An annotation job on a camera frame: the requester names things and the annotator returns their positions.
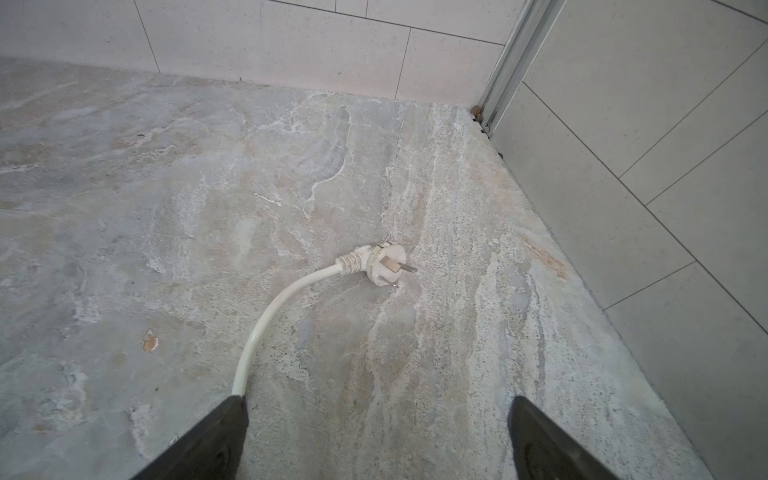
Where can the white round plug with cable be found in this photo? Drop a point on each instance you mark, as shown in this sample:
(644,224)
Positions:
(383,264)

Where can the metal corner wall profile right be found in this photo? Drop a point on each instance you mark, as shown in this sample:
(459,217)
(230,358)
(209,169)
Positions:
(523,45)

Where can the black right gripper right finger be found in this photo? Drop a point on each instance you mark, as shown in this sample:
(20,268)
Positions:
(543,450)

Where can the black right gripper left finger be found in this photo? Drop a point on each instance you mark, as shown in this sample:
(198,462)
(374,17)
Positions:
(212,449)

